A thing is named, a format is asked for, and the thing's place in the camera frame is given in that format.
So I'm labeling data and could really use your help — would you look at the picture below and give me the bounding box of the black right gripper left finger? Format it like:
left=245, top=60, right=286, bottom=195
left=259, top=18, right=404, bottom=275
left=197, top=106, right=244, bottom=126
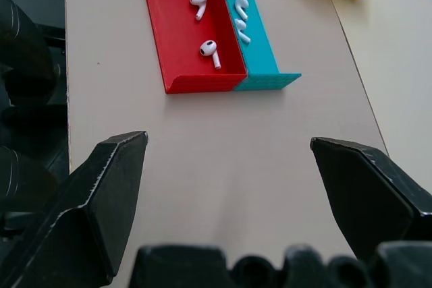
left=0, top=130, right=150, bottom=288

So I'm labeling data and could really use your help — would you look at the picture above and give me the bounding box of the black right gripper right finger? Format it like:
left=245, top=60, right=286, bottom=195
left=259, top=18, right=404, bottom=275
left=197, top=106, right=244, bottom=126
left=310, top=136, right=432, bottom=261

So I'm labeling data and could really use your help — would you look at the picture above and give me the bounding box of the dark rounded shape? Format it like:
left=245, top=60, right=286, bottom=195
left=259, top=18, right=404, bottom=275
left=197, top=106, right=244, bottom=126
left=0, top=0, right=70, bottom=241

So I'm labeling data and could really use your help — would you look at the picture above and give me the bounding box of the teal plastic tray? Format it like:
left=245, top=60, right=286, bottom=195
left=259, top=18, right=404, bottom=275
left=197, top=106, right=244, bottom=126
left=215, top=0, right=302, bottom=92

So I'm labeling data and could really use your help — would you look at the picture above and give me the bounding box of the red plastic tray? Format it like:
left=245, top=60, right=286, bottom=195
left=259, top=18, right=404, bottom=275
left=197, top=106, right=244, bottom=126
left=139, top=0, right=249, bottom=95

